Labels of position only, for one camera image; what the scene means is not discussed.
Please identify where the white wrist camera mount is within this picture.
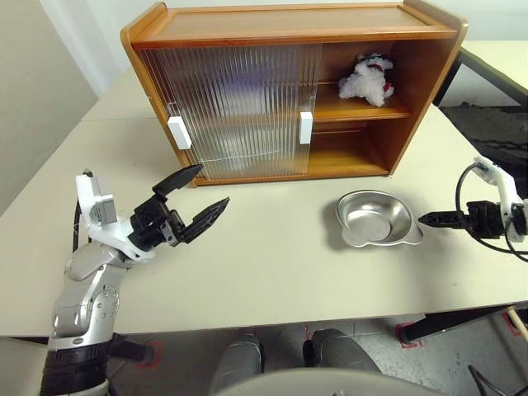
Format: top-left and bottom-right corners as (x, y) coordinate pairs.
(75, 171), (157, 264)
(473, 156), (528, 243)

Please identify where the grey robot torso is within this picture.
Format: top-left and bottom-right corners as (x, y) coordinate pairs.
(214, 365), (446, 396)

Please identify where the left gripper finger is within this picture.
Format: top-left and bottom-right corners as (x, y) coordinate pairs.
(181, 196), (231, 244)
(152, 163), (204, 197)

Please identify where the beige side table black frame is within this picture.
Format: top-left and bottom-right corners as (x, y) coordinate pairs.
(432, 39), (528, 109)

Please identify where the steel bowl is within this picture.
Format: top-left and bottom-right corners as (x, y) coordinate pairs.
(336, 189), (425, 250)

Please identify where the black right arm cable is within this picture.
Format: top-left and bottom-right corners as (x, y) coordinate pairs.
(455, 163), (528, 262)

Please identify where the ribbed clear sliding door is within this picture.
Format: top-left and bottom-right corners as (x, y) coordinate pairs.
(164, 43), (323, 182)
(136, 45), (298, 182)

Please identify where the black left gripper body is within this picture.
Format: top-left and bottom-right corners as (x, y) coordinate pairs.
(130, 194), (186, 251)

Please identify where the black table leg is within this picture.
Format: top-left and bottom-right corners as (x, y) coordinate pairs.
(109, 333), (152, 365)
(406, 304), (515, 343)

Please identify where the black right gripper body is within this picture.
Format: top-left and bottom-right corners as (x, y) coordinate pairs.
(465, 200), (507, 240)

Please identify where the purple tissue pack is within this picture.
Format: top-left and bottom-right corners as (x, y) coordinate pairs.
(222, 78), (273, 104)

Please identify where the white plush toy christmas outfit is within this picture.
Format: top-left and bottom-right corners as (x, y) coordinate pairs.
(337, 52), (395, 107)

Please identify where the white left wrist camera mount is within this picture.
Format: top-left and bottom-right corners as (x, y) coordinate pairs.
(75, 171), (157, 264)

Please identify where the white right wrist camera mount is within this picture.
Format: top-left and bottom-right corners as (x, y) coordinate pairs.
(473, 156), (528, 243)

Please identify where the wooden cabinet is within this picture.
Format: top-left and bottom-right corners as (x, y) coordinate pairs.
(120, 0), (469, 189)

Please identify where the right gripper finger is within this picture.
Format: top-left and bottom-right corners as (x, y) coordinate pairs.
(418, 219), (469, 230)
(427, 210), (469, 221)

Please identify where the white door handle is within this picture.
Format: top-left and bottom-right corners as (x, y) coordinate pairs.
(299, 111), (314, 145)
(167, 116), (194, 149)

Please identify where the dark rounded robot leg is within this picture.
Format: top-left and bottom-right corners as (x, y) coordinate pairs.
(210, 332), (265, 396)
(303, 328), (380, 372)

